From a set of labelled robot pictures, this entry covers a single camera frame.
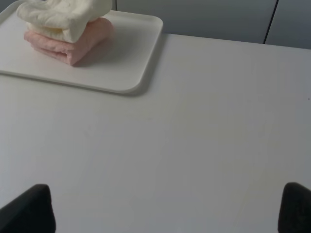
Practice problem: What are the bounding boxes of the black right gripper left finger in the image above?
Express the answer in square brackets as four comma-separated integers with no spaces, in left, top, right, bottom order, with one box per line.
[0,184,56,233]

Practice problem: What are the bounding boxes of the white plastic tray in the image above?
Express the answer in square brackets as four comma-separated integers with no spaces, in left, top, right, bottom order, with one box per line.
[0,0,163,94]

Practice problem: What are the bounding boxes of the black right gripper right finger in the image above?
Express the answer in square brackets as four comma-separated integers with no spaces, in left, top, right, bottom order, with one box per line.
[277,182,311,233]

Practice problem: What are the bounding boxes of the white towel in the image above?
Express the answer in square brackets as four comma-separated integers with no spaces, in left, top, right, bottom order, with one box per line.
[17,0,113,43]

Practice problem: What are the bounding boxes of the pink towel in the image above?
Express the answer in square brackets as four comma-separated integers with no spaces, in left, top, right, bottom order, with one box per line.
[24,17,113,66]

